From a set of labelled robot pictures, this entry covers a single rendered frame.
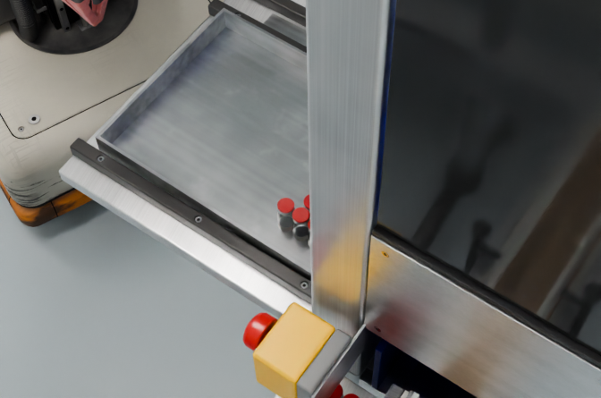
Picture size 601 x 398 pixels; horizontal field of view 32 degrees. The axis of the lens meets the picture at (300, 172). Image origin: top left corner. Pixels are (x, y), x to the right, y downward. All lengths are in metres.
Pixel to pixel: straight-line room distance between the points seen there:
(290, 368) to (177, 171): 0.39
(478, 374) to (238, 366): 1.20
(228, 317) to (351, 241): 1.28
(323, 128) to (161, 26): 1.49
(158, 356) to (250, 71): 0.91
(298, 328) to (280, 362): 0.04
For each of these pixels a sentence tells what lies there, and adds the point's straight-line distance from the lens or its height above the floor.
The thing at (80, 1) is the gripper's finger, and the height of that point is 1.16.
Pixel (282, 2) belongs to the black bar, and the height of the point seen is 0.90.
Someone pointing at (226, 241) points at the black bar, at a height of 0.90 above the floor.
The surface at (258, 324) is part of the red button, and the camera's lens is 1.07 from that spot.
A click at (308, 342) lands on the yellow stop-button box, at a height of 1.03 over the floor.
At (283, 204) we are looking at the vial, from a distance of 1.23.
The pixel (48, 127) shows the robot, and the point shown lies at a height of 0.28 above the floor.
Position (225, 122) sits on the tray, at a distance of 1.36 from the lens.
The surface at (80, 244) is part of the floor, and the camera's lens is 2.32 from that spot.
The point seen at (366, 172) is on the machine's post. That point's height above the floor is 1.30.
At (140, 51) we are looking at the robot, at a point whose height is 0.28.
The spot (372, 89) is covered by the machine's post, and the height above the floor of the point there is 1.40.
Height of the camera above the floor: 1.98
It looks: 57 degrees down
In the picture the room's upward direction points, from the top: 2 degrees counter-clockwise
